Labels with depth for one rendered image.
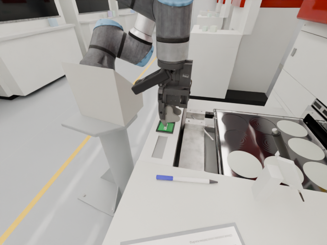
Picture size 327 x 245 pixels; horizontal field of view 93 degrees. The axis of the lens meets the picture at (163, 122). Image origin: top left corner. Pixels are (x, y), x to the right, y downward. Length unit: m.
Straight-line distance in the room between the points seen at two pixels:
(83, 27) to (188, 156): 4.56
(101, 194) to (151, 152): 1.12
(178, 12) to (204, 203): 0.38
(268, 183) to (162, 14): 0.37
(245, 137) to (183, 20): 0.45
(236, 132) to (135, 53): 0.55
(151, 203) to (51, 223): 1.29
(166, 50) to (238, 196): 0.35
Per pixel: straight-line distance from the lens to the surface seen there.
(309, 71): 0.99
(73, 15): 4.84
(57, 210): 1.62
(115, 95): 0.68
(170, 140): 0.47
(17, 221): 1.75
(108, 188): 1.53
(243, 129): 0.68
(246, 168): 0.54
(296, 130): 0.79
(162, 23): 0.36
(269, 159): 0.60
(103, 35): 0.78
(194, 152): 0.55
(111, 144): 0.92
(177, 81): 0.41
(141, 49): 0.78
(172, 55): 0.37
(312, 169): 0.65
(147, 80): 0.42
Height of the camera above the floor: 1.29
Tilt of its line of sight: 38 degrees down
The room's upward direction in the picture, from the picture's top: straight up
